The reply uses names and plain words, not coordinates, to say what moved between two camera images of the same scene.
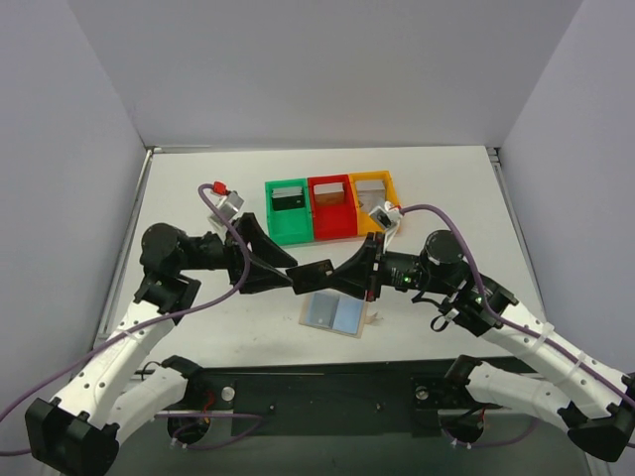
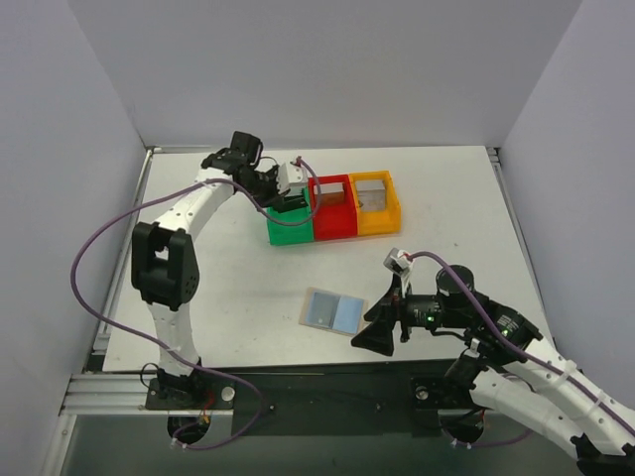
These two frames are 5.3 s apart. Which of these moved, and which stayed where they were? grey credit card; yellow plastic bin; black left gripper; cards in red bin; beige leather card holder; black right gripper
Moved: black right gripper; black left gripper
Stayed: grey credit card; cards in red bin; yellow plastic bin; beige leather card holder
